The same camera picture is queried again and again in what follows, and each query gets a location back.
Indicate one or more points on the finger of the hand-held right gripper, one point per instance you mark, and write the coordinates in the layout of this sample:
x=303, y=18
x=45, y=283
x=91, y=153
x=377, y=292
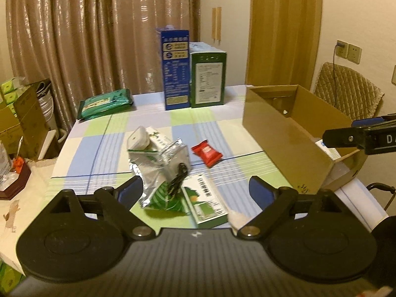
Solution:
x=340, y=138
x=369, y=122

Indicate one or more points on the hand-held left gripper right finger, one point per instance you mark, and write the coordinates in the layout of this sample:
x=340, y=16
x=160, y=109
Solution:
x=260, y=189

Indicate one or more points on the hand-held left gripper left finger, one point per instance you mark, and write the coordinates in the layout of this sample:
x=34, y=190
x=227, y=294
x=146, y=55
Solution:
x=130, y=189

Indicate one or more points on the silver foil packet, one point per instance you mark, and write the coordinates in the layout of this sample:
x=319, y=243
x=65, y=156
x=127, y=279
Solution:
x=145, y=173

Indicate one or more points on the green leaf print packet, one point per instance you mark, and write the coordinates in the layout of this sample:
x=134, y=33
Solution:
x=164, y=202

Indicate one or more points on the brown cardboard box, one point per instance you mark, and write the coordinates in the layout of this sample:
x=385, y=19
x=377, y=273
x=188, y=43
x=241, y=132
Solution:
x=284, y=139

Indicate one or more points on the red snack packet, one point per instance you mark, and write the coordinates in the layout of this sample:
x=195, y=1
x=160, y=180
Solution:
x=206, y=154

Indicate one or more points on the checked cloth desktop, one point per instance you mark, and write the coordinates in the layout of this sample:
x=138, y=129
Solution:
x=102, y=148

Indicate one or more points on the white blue small box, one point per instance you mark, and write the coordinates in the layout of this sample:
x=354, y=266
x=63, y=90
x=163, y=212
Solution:
x=329, y=150

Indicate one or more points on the quilted chair cushion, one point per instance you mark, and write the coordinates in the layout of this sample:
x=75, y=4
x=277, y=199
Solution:
x=346, y=89

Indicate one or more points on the white power adapter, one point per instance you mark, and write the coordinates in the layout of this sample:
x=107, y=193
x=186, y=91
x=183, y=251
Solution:
x=138, y=138

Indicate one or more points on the white medicine box green print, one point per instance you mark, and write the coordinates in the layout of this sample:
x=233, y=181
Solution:
x=159, y=140

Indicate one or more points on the white board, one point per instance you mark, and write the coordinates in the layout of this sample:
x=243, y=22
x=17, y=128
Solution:
x=360, y=201

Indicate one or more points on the green wet wipes packet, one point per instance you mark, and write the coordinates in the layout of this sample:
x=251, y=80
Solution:
x=103, y=103

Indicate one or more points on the orange small item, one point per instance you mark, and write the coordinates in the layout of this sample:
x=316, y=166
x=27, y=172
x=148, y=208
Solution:
x=18, y=164

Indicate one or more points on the reddish wooden tray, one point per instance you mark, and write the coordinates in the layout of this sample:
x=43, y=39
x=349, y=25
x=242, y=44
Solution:
x=14, y=185

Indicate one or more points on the white bucket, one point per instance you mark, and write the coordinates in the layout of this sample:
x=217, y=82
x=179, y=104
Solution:
x=46, y=105

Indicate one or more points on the tall green carton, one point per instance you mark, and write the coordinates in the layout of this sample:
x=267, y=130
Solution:
x=207, y=80

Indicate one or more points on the plain ochre curtain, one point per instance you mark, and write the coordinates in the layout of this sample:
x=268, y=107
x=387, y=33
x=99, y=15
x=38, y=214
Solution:
x=284, y=31

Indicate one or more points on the tall blue carton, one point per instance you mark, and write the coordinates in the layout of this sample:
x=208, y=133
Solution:
x=174, y=74

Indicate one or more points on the tall open cardboard box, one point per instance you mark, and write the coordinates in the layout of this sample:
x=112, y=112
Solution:
x=29, y=114

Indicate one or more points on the low cardboard box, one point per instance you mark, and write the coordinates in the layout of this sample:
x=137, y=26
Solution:
x=9, y=130

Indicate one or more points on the green box with pattern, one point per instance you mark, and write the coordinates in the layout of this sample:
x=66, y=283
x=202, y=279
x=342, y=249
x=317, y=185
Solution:
x=9, y=280

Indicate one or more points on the stack of green boxes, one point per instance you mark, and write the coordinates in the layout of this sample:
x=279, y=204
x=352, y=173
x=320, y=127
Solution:
x=8, y=94

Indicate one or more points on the shiny brown curtain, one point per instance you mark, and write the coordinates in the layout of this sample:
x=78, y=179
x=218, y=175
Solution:
x=92, y=37

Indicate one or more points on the wooden stick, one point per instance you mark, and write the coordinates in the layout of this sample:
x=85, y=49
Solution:
x=219, y=23
x=214, y=23

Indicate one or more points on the black chair frame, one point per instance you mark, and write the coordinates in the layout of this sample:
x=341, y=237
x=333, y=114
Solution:
x=380, y=185

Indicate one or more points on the beige wall socket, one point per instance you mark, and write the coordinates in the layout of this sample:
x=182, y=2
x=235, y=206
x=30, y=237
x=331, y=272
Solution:
x=355, y=54

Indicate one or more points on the wall socket with plug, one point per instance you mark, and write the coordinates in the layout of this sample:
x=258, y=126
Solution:
x=342, y=49

